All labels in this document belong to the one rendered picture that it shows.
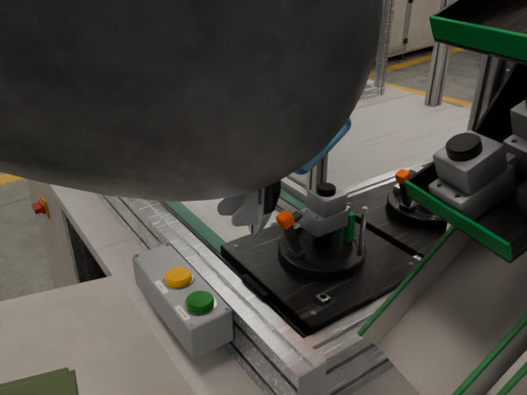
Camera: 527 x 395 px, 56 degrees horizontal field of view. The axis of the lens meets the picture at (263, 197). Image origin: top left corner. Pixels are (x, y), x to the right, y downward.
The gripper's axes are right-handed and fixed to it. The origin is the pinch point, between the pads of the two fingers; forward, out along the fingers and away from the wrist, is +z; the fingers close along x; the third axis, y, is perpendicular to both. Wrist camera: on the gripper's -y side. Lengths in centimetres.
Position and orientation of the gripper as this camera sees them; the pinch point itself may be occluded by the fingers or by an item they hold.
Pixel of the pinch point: (258, 225)
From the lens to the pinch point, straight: 70.0
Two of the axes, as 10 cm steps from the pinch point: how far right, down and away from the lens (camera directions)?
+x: 5.8, 3.9, -7.2
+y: -8.2, 2.9, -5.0
